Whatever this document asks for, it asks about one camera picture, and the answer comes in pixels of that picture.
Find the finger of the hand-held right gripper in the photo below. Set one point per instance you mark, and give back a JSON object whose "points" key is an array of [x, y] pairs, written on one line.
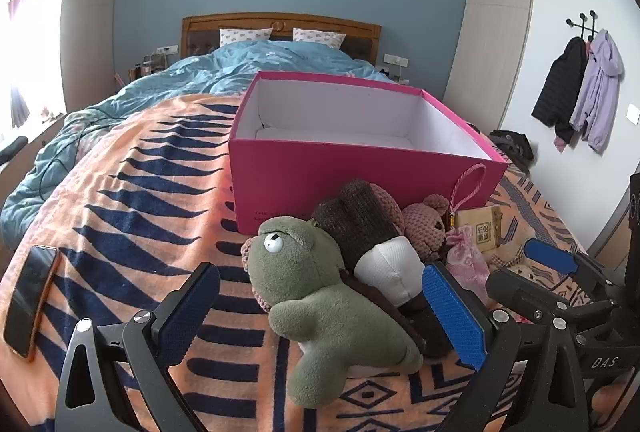
{"points": [[550, 257], [515, 292]]}

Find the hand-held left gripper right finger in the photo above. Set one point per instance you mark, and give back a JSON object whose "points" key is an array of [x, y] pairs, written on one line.
{"points": [[455, 312]]}

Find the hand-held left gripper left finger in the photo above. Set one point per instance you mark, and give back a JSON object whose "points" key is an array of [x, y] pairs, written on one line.
{"points": [[192, 312]]}

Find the beige tissue pack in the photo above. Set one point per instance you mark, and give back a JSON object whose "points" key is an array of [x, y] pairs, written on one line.
{"points": [[477, 227]]}

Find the pink crochet bear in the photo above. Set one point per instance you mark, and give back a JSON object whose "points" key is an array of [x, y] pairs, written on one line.
{"points": [[425, 224]]}

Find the green dinosaur plush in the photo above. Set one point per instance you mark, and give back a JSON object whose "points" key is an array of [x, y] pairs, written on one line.
{"points": [[325, 322]]}

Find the pink cardboard box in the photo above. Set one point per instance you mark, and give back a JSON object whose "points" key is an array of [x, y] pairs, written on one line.
{"points": [[350, 182]]}

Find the orange patterned blanket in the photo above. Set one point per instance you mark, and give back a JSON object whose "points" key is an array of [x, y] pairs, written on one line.
{"points": [[150, 212]]}

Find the pink hanging garment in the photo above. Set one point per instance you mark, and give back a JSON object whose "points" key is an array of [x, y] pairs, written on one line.
{"points": [[562, 143]]}

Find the phone in orange case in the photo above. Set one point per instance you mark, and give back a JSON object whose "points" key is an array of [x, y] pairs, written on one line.
{"points": [[30, 297]]}

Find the black puffer jacket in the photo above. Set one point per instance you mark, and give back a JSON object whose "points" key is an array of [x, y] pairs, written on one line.
{"points": [[557, 87]]}

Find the lilac hoodie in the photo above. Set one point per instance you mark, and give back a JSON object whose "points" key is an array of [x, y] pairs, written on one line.
{"points": [[597, 92]]}

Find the beige wardrobe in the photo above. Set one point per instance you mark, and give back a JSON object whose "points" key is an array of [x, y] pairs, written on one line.
{"points": [[500, 37]]}

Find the blue floral duvet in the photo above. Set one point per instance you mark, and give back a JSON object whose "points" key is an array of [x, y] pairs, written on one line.
{"points": [[200, 72]]}

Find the dark padded object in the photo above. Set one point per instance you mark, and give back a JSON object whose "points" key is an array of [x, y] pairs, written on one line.
{"points": [[14, 148]]}

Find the cluttered bedside table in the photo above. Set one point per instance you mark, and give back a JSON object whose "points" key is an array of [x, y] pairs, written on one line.
{"points": [[145, 67]]}

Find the white patterned pillow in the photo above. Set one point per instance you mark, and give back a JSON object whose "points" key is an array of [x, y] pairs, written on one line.
{"points": [[245, 37], [320, 38]]}

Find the wooden headboard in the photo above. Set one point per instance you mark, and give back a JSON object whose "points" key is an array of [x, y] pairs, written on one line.
{"points": [[280, 23]]}

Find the window curtain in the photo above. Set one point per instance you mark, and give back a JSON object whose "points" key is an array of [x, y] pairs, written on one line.
{"points": [[22, 2]]}

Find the black wall coat rack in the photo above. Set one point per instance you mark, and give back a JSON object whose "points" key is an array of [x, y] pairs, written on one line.
{"points": [[582, 24]]}

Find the white wall socket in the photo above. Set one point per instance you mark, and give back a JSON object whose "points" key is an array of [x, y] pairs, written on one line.
{"points": [[167, 48], [395, 59]]}

